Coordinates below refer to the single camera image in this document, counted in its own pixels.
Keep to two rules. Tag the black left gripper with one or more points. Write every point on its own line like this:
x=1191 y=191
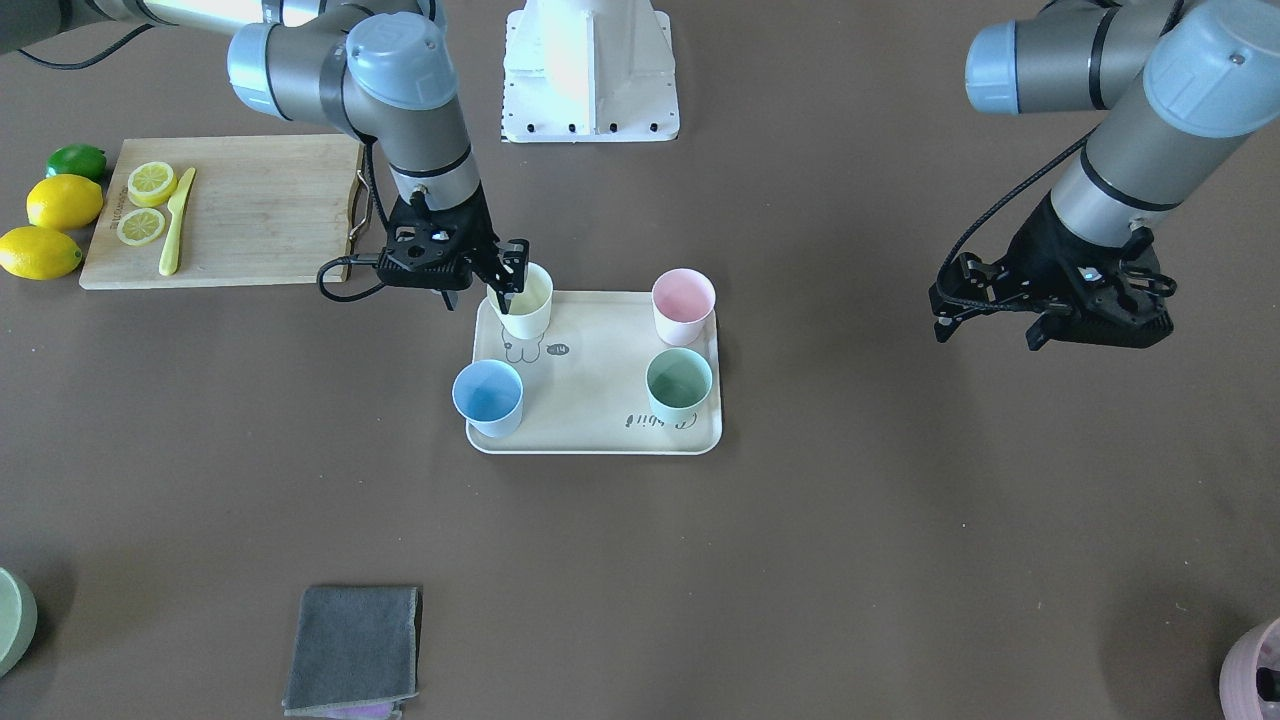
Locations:
x=1040 y=248

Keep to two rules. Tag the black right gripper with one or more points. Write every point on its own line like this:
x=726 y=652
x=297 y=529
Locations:
x=478 y=226

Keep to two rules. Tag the cream yellow cup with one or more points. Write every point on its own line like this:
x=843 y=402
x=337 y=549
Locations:
x=529 y=311

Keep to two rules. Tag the blue cup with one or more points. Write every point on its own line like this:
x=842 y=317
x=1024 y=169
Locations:
x=489 y=395

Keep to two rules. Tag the pink cup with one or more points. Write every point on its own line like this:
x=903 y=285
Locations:
x=682 y=300

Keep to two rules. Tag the green cup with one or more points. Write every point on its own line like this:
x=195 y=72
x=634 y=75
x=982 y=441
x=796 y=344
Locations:
x=677 y=381

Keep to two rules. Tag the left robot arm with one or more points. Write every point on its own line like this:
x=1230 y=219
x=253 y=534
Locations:
x=1183 y=85

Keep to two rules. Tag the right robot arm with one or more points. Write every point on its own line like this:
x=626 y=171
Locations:
x=379 y=72

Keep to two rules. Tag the cream rabbit tray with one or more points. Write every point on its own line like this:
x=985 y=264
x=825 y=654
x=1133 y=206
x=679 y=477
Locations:
x=585 y=380

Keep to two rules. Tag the white pillar base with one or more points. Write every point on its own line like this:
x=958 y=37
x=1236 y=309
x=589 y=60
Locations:
x=589 y=72

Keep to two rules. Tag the wooden cutting board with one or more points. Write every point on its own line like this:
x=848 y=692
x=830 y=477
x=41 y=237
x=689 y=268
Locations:
x=262 y=210

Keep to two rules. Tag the yellow plastic knife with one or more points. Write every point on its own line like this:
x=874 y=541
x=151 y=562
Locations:
x=176 y=205

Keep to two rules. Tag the lemon slice far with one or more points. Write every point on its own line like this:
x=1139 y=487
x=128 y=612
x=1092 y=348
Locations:
x=151 y=184

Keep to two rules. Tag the grey folded cloth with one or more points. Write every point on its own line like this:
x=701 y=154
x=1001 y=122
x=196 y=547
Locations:
x=355 y=652

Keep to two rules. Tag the pink bowl with ice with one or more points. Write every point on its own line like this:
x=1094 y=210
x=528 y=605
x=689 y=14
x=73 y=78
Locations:
x=1248 y=676

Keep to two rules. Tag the whole lemon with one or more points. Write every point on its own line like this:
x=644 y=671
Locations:
x=64 y=202
x=40 y=254

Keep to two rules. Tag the green lime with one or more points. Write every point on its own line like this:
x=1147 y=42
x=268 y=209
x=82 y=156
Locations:
x=77 y=159

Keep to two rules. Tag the green bowl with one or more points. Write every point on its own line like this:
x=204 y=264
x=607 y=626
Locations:
x=19 y=616

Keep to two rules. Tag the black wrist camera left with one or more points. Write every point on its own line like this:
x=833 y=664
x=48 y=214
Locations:
x=965 y=282

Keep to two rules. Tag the lemon slice near handle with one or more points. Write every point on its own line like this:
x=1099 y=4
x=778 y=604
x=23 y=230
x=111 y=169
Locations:
x=141 y=226

